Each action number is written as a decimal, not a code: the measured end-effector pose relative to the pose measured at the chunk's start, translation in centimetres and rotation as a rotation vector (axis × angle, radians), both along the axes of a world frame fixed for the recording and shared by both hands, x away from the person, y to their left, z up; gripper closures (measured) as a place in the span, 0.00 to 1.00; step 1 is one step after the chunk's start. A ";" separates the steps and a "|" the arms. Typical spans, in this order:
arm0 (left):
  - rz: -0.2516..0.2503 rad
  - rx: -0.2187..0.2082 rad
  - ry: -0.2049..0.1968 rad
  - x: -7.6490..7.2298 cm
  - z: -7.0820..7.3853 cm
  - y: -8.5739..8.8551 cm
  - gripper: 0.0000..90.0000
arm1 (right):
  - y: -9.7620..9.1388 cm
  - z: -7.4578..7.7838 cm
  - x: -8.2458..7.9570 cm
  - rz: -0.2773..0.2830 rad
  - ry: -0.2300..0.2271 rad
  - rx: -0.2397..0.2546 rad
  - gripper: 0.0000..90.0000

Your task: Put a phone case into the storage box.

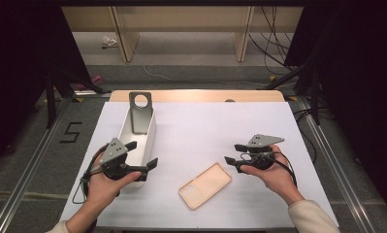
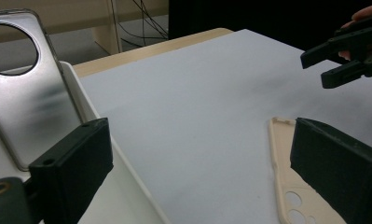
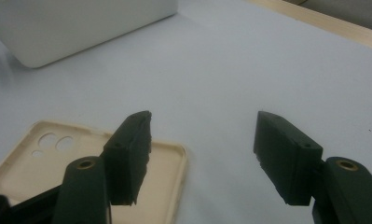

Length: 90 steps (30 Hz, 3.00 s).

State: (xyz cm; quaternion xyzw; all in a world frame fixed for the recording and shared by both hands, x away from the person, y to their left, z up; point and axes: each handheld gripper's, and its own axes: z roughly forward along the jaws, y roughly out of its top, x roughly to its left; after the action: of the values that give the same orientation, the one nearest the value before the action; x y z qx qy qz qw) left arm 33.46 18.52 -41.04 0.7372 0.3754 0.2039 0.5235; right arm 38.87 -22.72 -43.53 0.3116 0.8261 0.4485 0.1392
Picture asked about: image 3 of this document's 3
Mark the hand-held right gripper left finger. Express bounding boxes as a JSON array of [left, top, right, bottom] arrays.
[[103, 110, 153, 206]]

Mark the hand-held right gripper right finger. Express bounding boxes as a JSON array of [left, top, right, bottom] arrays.
[[253, 110, 324, 206]]

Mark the beige phone case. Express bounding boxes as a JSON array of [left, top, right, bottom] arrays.
[[0, 120, 188, 224]]

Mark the white plastic storage bin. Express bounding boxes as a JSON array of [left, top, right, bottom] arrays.
[[0, 0, 179, 69]]

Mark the wooden table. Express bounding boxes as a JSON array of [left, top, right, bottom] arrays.
[[245, 0, 372, 52]]

